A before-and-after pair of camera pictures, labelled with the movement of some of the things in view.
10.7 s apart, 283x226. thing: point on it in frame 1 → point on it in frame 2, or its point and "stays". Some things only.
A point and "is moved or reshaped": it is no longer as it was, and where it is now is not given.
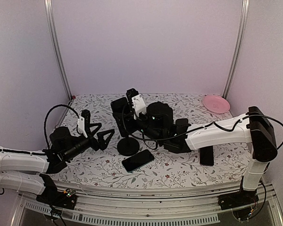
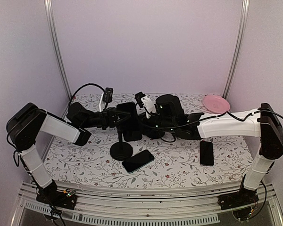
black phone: x=206 y=156 stays
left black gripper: x=96 y=145 → x=108 y=117
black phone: x=138 y=160 stays
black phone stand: x=128 y=146 → x=121 y=150
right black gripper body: x=128 y=122 → x=163 y=125
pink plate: x=216 y=104 stays
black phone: x=120 y=106 is moved or reshaped
